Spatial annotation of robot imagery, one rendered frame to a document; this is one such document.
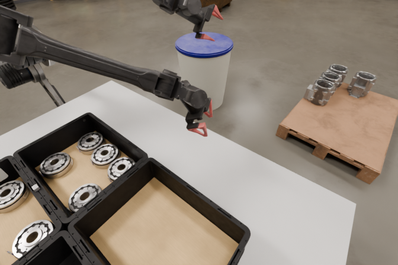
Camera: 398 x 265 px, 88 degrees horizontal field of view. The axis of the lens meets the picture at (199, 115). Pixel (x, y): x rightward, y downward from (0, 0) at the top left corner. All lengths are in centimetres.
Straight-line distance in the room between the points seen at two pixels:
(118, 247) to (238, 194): 48
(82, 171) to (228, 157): 63
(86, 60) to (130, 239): 52
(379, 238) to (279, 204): 111
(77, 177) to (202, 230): 50
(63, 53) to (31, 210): 56
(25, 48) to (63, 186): 52
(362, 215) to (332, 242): 106
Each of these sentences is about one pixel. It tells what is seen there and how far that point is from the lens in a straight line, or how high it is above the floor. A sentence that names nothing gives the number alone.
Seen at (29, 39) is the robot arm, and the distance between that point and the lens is 59.
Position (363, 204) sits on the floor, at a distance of 206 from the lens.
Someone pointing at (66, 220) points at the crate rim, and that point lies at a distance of 72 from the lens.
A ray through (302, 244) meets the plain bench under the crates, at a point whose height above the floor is 70.
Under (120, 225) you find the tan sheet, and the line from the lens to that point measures 77.
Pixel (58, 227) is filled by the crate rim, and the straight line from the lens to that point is 73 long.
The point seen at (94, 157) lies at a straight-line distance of 92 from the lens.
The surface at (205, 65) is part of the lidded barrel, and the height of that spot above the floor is 60.
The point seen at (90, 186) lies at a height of 86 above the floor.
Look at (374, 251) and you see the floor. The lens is 191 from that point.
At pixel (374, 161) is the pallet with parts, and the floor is 16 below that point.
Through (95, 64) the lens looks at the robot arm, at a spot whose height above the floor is 127.
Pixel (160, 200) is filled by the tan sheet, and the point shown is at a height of 83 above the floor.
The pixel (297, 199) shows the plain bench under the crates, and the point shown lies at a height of 70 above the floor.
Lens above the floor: 151
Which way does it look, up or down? 41 degrees down
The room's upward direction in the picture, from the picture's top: 1 degrees counter-clockwise
